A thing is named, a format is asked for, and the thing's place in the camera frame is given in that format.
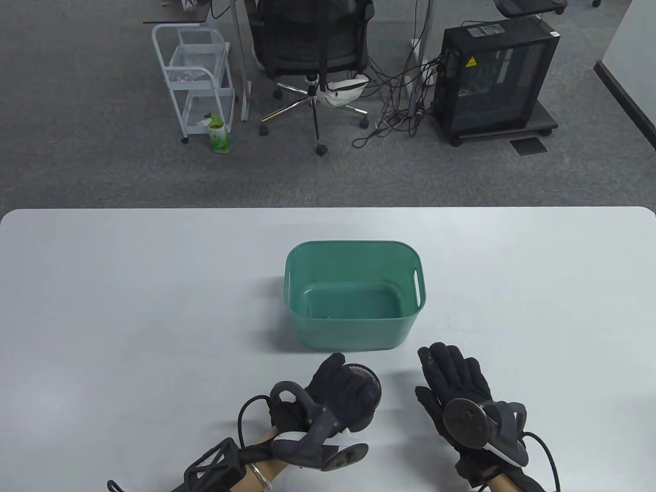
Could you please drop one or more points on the white bag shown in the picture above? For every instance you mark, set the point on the white bag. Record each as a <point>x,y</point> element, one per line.
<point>343,92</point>

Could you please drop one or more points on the grey power strip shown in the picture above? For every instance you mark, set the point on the grey power strip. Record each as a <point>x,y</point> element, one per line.
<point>415,105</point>

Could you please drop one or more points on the person's right forearm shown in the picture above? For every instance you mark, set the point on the person's right forearm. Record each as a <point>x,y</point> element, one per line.
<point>494,484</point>

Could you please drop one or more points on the green plastic bin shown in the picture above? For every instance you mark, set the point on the green plastic bin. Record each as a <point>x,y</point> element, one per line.
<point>353,330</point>

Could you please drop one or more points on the person's left hand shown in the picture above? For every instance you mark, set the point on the person's left hand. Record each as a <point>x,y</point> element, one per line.
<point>343,394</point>

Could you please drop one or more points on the person's left forearm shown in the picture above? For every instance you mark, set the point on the person's left forearm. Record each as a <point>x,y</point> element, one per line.
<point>271,469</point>

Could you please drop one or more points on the black mesh office chair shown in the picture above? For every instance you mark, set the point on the black mesh office chair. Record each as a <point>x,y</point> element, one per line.
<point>307,41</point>

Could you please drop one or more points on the black chair base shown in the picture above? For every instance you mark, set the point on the black chair base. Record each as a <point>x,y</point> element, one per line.
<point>528,6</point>

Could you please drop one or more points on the black wheeled platform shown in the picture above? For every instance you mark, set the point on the black wheeled platform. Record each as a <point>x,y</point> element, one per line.
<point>543,120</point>

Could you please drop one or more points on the person's right hand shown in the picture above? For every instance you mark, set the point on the person's right hand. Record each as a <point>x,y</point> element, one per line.
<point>456,374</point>

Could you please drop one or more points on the clear plastic bag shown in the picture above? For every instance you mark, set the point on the clear plastic bag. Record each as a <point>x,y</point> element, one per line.
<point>187,76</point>

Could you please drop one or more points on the green drink bottle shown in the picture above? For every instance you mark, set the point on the green drink bottle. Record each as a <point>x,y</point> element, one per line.
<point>219,138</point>

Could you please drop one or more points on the white desk leg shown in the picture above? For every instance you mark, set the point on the white desk leg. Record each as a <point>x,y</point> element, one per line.
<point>417,51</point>
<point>245,97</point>

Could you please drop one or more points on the white rolling cart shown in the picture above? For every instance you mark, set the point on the white rolling cart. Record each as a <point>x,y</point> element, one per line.
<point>197,56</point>

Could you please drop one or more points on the black floor outlet cover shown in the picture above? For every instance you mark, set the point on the black floor outlet cover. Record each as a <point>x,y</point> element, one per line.
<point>529,146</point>

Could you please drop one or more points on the black mesh pen holder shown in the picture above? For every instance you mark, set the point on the black mesh pen holder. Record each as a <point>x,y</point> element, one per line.
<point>373,382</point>

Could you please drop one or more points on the black white hand tracker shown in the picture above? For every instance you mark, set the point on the black white hand tracker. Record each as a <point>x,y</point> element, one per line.
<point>307,446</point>
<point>464,423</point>

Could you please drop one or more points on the black computer cabinet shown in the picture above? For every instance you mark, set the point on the black computer cabinet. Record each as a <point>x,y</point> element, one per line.
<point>492,82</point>

